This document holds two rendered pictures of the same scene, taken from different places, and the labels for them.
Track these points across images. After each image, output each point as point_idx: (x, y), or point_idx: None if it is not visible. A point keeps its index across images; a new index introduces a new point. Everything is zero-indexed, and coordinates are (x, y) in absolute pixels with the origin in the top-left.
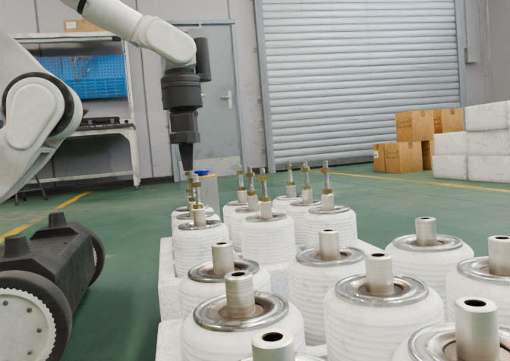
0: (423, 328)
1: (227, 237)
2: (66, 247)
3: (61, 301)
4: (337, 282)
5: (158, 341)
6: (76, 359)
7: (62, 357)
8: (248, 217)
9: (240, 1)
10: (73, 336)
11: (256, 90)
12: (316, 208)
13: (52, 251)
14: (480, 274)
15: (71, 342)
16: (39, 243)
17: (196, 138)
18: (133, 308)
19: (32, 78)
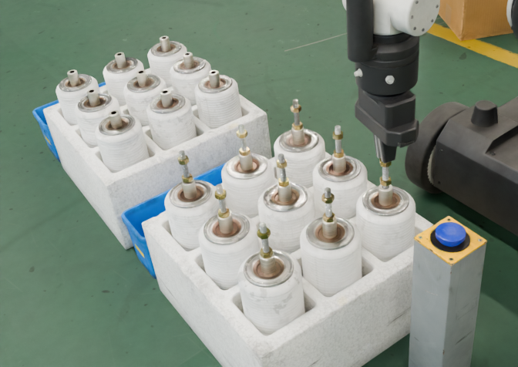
0: (132, 67)
1: (274, 154)
2: (516, 170)
3: (412, 149)
4: (159, 81)
5: (251, 102)
6: (437, 216)
7: (452, 214)
8: (264, 162)
9: None
10: (490, 239)
11: None
12: (206, 197)
13: (485, 146)
14: (105, 96)
15: (477, 231)
16: None
17: (357, 114)
18: (501, 303)
19: None
